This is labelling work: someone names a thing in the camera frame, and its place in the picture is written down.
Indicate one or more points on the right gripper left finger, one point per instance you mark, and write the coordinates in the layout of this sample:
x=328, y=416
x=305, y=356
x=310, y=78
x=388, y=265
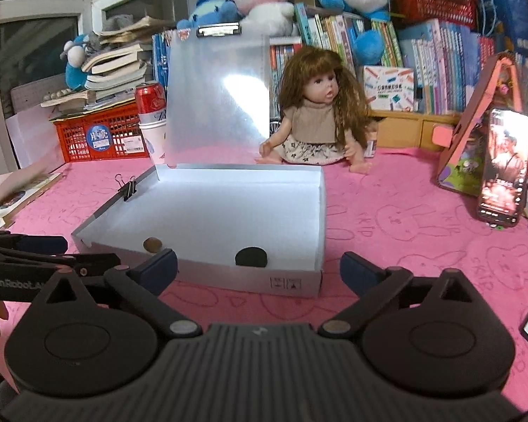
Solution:
x=137, y=291

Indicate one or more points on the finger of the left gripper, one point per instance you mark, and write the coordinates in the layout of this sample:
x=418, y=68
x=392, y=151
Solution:
x=26, y=263
x=37, y=244

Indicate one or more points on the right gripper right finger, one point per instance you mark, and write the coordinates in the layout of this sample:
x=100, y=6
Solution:
x=377, y=290

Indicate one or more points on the black round disc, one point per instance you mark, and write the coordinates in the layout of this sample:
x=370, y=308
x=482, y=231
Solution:
x=253, y=257

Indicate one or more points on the open book on left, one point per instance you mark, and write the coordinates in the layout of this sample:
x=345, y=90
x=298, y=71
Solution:
x=21, y=187

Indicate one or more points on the black binder clip on box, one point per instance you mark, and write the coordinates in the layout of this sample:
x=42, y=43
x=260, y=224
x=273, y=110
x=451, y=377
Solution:
x=126, y=188

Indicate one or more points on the grey cardboard box tray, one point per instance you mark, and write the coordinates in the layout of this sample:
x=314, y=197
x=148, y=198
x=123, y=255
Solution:
x=207, y=213

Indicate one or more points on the red plastic crate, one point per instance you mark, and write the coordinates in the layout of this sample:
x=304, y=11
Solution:
x=111, y=133

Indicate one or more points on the smartphone with lit screen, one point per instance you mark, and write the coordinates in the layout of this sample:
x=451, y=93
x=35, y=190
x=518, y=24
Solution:
x=505, y=168

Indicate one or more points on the white paper cup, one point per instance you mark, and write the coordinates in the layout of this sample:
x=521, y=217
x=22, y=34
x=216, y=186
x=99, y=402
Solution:
x=154, y=135

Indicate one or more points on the wooden drawer box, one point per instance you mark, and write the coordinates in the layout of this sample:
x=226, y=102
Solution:
x=407, y=130

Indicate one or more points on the blue plush on left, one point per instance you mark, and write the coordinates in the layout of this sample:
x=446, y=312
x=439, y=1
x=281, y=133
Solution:
x=74, y=52

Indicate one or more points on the doll with brown hair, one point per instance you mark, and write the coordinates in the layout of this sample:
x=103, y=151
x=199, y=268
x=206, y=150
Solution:
x=324, y=114

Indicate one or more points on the red soda can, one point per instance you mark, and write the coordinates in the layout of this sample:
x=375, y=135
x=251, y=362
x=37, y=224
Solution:
x=150, y=99

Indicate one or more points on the stack of books on crate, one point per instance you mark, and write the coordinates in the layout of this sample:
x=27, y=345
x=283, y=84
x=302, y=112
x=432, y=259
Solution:
x=122, y=55

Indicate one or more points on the translucent clipboard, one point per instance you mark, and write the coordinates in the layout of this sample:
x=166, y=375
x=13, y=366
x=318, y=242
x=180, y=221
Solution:
x=218, y=101

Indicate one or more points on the pink cardboard phone stand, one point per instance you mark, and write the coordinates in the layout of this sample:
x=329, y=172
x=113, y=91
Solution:
x=461, y=164

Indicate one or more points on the row of shelf books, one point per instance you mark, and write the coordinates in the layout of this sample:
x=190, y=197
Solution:
x=333, y=32

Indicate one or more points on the small blue plush toy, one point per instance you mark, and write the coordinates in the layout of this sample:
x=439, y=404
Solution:
x=210, y=12

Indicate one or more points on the red basket on shelf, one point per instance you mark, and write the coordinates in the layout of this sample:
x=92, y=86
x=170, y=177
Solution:
x=461, y=12

